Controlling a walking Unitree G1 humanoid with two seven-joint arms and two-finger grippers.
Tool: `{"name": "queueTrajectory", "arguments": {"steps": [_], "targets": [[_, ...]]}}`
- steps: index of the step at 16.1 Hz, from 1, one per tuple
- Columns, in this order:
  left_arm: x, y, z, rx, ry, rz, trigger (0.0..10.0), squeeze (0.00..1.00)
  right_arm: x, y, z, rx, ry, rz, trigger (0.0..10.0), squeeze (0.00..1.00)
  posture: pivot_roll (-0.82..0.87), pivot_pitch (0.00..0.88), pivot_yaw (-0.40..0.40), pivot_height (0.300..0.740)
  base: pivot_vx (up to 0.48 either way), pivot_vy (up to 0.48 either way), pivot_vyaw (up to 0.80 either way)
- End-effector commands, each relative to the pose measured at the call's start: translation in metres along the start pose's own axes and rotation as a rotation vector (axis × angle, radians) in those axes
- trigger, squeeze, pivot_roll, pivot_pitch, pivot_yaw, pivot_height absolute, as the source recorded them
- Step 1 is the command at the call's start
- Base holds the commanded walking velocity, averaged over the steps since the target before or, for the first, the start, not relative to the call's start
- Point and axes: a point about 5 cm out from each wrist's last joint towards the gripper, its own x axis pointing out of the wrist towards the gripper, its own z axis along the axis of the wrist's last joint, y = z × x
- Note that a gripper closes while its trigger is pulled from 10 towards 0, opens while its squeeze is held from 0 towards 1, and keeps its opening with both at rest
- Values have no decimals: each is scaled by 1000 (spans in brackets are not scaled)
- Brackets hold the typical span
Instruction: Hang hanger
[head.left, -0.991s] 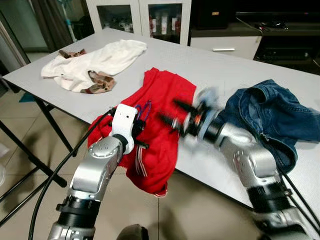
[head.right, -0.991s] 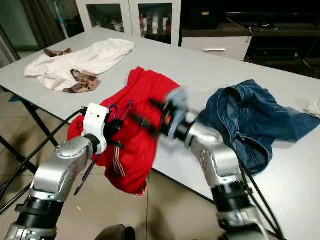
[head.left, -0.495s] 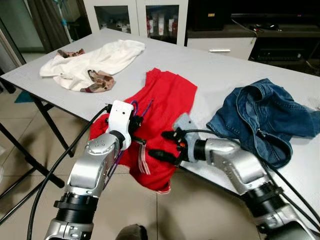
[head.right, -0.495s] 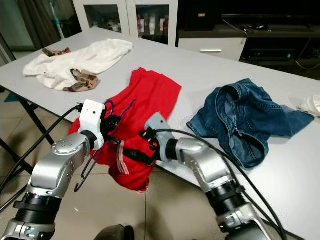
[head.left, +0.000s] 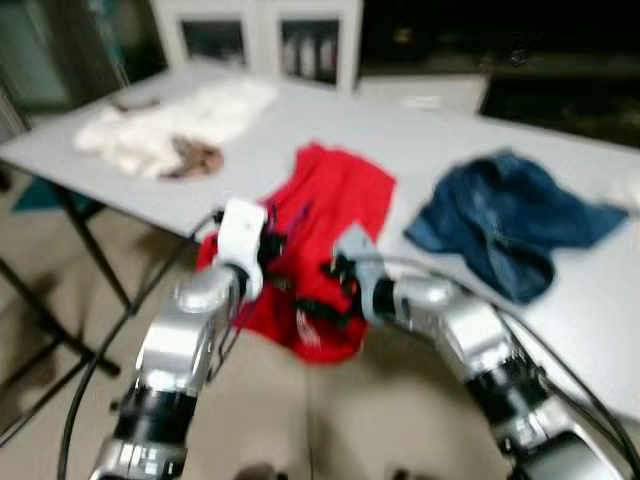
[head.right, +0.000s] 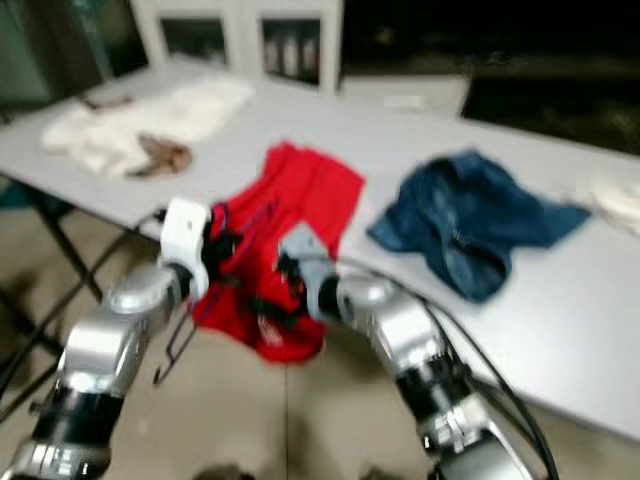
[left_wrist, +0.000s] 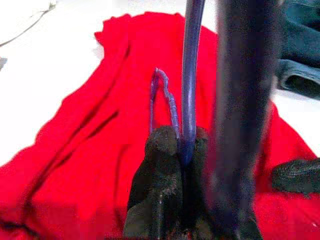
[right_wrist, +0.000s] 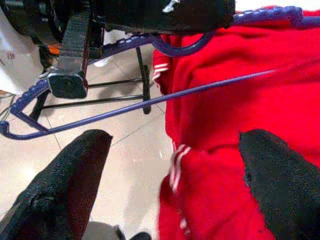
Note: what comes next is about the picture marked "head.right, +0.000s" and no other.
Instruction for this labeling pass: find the red white-striped sweater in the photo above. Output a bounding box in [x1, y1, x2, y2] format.
[190, 142, 366, 363]

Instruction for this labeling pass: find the white hoodie with plaid lining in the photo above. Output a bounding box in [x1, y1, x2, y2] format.
[40, 75, 256, 179]

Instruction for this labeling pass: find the white glass-door cabinet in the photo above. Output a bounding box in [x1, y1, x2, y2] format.
[130, 0, 346, 96]

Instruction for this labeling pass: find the white drawer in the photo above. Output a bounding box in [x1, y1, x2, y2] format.
[340, 75, 471, 116]

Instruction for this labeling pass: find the grey curtain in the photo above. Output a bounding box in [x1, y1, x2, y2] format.
[0, 0, 141, 111]

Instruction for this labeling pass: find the black media shelf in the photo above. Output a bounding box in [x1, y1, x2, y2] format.
[345, 0, 640, 156]

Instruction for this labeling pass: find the plain white shirt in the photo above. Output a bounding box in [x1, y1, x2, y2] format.
[575, 175, 640, 236]

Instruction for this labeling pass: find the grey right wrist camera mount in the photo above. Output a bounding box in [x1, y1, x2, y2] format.
[278, 222, 331, 286]

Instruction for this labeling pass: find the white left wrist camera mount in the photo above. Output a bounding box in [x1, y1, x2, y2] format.
[160, 198, 213, 299]

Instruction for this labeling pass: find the black table leg frame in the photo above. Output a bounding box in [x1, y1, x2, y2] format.
[0, 175, 121, 421]

